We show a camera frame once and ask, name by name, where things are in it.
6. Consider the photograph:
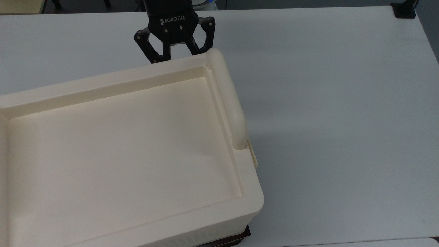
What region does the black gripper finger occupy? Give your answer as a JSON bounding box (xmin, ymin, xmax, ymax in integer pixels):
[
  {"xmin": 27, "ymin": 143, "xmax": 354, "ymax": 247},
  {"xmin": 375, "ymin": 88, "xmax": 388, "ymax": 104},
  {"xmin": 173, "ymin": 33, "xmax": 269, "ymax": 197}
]
[
  {"xmin": 185, "ymin": 16, "xmax": 216, "ymax": 56},
  {"xmin": 133, "ymin": 29, "xmax": 172, "ymax": 65}
]

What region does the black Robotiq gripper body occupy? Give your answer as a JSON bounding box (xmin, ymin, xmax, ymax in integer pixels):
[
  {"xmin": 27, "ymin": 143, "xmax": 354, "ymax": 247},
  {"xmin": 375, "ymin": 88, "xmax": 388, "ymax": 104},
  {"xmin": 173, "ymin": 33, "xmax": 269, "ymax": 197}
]
[{"xmin": 142, "ymin": 0, "xmax": 199, "ymax": 45}]

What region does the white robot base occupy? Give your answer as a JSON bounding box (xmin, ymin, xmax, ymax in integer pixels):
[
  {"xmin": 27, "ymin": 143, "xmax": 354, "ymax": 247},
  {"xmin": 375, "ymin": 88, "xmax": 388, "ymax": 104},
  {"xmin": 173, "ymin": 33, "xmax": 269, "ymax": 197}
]
[{"xmin": 192, "ymin": 0, "xmax": 219, "ymax": 11}]

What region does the cream plastic cabinet body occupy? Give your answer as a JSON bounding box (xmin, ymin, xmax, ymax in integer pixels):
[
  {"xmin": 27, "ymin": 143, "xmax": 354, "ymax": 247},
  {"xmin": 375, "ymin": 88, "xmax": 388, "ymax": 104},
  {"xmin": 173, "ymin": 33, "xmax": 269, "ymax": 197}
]
[{"xmin": 0, "ymin": 53, "xmax": 265, "ymax": 247}]

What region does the yellowish wooden desk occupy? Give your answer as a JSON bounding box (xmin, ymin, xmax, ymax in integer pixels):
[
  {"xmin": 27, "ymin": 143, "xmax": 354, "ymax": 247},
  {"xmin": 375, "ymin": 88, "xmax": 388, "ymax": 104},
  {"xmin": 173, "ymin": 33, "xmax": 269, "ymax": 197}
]
[{"xmin": 0, "ymin": 0, "xmax": 46, "ymax": 14}]

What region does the black camera stand clamp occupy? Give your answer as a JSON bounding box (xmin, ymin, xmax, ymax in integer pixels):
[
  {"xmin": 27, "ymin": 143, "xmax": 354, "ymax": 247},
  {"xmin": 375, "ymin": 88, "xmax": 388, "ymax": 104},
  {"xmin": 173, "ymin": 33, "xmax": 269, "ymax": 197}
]
[{"xmin": 391, "ymin": 0, "xmax": 417, "ymax": 19}]

